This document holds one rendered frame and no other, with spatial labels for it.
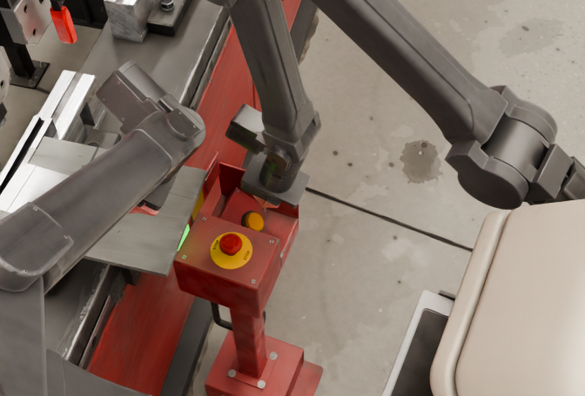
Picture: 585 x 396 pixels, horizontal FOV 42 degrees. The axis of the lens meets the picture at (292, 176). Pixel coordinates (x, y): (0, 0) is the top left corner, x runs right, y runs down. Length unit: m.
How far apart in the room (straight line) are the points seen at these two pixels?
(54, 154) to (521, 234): 0.74
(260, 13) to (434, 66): 0.21
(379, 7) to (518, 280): 0.30
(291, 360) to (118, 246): 0.93
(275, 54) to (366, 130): 1.55
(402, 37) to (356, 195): 1.55
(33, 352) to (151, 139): 0.36
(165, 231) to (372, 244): 1.21
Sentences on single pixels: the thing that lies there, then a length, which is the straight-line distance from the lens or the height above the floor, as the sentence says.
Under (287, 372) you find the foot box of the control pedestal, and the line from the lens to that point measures 1.93.
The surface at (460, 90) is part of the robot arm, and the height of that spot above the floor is 1.32.
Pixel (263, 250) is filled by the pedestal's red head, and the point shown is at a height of 0.78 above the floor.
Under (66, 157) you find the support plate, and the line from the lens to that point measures 1.20.
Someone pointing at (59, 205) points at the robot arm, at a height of 1.45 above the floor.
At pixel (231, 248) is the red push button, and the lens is 1.29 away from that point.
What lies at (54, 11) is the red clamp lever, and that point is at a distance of 1.10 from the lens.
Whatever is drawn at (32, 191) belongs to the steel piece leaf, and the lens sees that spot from 1.18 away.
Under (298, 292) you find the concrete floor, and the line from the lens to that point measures 2.15.
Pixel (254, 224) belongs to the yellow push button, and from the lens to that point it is 1.41.
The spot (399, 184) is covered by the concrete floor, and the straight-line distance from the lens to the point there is 2.35.
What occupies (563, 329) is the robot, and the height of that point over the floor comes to 1.38.
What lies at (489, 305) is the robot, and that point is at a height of 1.33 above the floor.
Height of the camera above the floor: 1.93
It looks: 55 degrees down
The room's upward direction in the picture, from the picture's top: straight up
